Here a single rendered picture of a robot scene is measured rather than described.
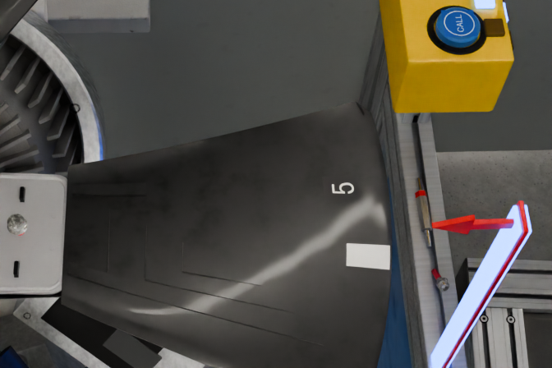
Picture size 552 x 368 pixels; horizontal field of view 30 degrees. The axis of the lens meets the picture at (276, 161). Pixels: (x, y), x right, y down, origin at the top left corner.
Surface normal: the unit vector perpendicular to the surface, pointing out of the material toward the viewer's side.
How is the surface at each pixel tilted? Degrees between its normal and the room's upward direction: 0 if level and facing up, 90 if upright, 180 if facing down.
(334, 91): 90
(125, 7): 0
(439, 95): 90
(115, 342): 50
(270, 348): 23
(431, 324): 0
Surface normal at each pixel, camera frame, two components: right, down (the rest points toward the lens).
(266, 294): 0.22, -0.23
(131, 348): 0.07, 0.35
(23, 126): 0.86, -0.30
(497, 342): 0.05, -0.49
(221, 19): 0.05, 0.87
